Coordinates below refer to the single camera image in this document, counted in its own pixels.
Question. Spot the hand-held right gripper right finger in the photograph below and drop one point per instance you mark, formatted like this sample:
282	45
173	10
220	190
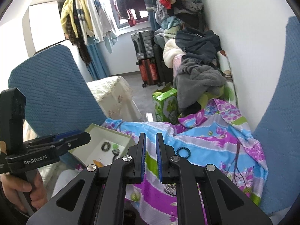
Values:
160	161

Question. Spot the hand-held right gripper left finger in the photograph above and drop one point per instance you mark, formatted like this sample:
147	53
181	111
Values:
141	161

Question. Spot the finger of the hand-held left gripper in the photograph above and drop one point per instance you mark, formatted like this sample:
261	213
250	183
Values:
63	134
75	139

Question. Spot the pale green box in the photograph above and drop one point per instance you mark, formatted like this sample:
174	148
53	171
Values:
93	145

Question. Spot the orange hair clip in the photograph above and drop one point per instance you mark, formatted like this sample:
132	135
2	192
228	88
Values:
97	163

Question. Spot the person's left hand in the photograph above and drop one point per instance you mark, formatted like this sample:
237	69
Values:
14	182

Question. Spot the small blue quilted cushion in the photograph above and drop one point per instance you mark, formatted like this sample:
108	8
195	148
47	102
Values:
51	86

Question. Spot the floral striped bedsheet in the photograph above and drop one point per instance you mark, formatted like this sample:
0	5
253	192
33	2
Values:
211	150

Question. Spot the green printed carton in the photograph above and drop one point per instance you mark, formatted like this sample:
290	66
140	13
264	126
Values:
164	105

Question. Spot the cream quilted cover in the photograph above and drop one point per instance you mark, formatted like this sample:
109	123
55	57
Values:
112	96

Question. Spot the short blue curtain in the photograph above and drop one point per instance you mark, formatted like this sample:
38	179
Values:
97	61

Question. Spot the red hard suitcase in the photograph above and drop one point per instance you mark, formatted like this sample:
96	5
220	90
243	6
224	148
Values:
148	72

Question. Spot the grey fleece garment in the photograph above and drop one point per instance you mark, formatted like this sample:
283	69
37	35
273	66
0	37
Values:
199	79

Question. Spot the dark patterned scarf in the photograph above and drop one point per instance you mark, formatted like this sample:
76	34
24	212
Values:
79	42

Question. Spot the black suitcase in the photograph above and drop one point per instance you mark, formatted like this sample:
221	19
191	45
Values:
164	63

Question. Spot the white panel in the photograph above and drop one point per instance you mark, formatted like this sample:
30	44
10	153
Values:
44	25

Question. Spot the white fluffy garment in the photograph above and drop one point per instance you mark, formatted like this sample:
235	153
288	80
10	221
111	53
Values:
171	51

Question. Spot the grey hard suitcase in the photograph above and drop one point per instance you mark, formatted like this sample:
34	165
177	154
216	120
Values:
141	44

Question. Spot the yellow jacket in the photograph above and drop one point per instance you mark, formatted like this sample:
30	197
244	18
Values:
66	16

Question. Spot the white shirt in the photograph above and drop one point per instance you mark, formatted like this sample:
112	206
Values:
98	18

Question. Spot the navy jacket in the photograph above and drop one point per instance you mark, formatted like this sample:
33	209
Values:
199	42

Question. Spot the large blue quilted cushion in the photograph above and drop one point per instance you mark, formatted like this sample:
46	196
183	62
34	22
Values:
281	121

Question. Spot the red cloth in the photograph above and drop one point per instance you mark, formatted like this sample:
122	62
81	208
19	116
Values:
131	18

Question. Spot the long blue curtain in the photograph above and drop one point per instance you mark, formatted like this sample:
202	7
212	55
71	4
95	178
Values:
151	4

